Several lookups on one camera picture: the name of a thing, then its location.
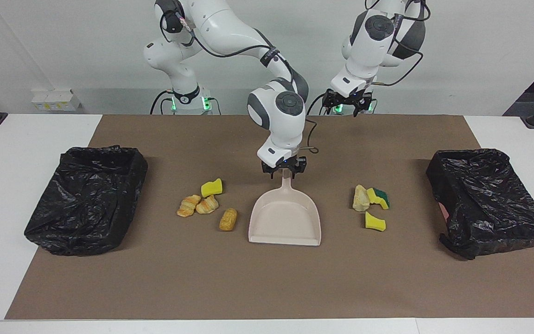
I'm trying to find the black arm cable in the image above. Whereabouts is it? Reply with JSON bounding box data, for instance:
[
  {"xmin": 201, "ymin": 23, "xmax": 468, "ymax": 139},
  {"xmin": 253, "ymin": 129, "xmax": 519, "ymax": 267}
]
[
  {"xmin": 156, "ymin": 0, "xmax": 319, "ymax": 154},
  {"xmin": 364, "ymin": 0, "xmax": 431, "ymax": 88}
]

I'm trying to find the brown oval bread roll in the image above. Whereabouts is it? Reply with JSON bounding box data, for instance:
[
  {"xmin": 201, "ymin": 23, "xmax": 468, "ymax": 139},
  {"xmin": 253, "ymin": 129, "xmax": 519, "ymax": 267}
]
[{"xmin": 219, "ymin": 207, "xmax": 239, "ymax": 231}]

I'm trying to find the brown paper table mat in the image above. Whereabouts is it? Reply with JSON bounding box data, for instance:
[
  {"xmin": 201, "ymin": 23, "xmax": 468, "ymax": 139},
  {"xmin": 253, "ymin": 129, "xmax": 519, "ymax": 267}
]
[{"xmin": 5, "ymin": 115, "xmax": 534, "ymax": 321}]

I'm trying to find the yellow notched sponge piece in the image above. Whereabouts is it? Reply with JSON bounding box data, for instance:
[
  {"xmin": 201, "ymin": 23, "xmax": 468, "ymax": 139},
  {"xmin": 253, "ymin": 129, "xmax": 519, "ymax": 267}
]
[{"xmin": 201, "ymin": 178, "xmax": 223, "ymax": 198}]

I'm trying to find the plain white electrical box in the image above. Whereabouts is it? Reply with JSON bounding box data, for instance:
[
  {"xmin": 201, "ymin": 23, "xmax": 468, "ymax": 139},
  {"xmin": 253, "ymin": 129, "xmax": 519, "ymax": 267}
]
[{"xmin": 46, "ymin": 89, "xmax": 82, "ymax": 111}]

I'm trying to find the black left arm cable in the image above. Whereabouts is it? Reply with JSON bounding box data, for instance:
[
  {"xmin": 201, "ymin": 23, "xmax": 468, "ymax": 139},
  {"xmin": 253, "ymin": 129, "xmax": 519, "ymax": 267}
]
[{"xmin": 364, "ymin": 0, "xmax": 431, "ymax": 88}]

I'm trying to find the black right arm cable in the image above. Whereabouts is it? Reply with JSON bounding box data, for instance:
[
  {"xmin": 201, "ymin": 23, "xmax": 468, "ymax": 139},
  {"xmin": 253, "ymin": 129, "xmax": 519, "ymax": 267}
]
[{"xmin": 156, "ymin": 0, "xmax": 319, "ymax": 154}]

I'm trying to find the beige plastic dustpan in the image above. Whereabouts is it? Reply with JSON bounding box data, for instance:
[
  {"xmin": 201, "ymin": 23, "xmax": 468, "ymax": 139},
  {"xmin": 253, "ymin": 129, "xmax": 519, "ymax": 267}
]
[{"xmin": 248, "ymin": 168, "xmax": 322, "ymax": 246}]

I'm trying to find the pale bread chunk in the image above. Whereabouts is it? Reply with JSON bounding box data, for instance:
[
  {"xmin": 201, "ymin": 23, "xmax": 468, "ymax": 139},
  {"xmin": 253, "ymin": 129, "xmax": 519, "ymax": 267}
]
[{"xmin": 352, "ymin": 184, "xmax": 370, "ymax": 212}]

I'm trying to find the bag-lined bin showing pink side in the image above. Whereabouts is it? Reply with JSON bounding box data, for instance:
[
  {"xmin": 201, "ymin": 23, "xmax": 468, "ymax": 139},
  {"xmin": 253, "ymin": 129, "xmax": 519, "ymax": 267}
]
[{"xmin": 426, "ymin": 148, "xmax": 534, "ymax": 260}]

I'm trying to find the yellow and green sponge piece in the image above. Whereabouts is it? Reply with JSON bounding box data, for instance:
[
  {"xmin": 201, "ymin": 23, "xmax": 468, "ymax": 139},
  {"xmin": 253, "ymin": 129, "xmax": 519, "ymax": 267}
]
[{"xmin": 367, "ymin": 187, "xmax": 391, "ymax": 210}]

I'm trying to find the black right base cable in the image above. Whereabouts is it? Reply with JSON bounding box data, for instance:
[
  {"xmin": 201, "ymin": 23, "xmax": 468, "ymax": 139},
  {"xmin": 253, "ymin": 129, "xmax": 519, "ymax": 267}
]
[{"xmin": 150, "ymin": 90, "xmax": 175, "ymax": 115}]

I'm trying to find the black left base cable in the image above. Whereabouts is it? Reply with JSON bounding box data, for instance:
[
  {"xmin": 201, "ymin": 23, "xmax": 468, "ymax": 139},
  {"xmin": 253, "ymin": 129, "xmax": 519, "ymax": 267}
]
[{"xmin": 306, "ymin": 92, "xmax": 331, "ymax": 115}]

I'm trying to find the pale striped croissant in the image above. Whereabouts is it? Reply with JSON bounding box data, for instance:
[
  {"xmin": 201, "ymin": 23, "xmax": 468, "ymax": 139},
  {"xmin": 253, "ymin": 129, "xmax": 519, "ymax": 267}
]
[{"xmin": 196, "ymin": 194, "xmax": 219, "ymax": 215}]

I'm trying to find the black bag-lined trash bin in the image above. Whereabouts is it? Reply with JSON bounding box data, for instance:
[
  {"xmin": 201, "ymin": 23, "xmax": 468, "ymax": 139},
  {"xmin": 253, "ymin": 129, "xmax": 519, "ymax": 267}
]
[{"xmin": 24, "ymin": 145, "xmax": 149, "ymax": 257}]

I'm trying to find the orange striped croissant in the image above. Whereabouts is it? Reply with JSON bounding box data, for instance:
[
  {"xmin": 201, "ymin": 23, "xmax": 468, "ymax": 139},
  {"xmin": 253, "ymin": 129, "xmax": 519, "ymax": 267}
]
[{"xmin": 177, "ymin": 194, "xmax": 202, "ymax": 218}]

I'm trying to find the yellow wedge sponge piece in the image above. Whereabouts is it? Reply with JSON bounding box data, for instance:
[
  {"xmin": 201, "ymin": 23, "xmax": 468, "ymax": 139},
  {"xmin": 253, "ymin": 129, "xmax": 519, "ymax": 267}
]
[{"xmin": 365, "ymin": 211, "xmax": 387, "ymax": 232}]

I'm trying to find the black base cable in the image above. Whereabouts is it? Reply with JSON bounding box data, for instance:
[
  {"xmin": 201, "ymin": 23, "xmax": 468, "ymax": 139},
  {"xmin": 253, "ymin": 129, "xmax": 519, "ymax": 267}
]
[
  {"xmin": 306, "ymin": 92, "xmax": 331, "ymax": 115},
  {"xmin": 150, "ymin": 90, "xmax": 175, "ymax": 115}
]

